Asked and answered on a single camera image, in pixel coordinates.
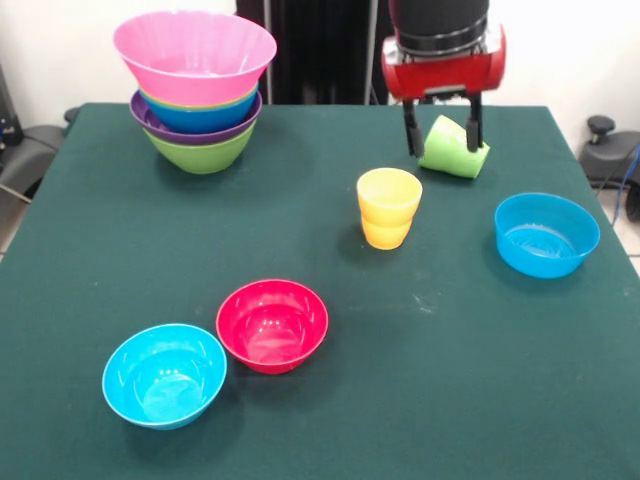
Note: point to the red plastic bowl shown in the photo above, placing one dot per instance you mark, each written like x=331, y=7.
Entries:
x=272, y=325

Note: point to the small light blue bowl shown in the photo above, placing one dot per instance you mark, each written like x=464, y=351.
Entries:
x=165, y=377

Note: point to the green plastic bowl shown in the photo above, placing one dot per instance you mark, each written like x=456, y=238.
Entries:
x=200, y=157
x=200, y=106

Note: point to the large blue plastic bowl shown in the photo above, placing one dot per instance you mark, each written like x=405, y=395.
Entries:
x=200, y=120

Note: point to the black equipment base with knob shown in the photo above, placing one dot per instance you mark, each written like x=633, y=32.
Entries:
x=610, y=155

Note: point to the dark green tablecloth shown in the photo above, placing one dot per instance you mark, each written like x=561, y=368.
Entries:
x=320, y=430

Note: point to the green plastic cup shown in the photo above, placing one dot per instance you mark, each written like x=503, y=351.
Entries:
x=477, y=162
x=442, y=147

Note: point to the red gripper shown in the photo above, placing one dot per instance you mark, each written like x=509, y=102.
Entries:
x=445, y=75

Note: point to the yellow plastic cup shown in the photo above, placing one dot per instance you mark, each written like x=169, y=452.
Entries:
x=385, y=235
x=390, y=205

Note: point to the black round knob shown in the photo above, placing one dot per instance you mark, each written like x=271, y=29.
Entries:
x=71, y=115

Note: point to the large pink plastic bowl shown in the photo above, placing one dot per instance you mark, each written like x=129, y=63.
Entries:
x=195, y=50

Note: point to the purple plastic bowl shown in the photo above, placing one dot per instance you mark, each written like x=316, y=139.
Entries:
x=200, y=138

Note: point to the translucent blue plastic bowl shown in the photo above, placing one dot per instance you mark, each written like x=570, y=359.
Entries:
x=550, y=235

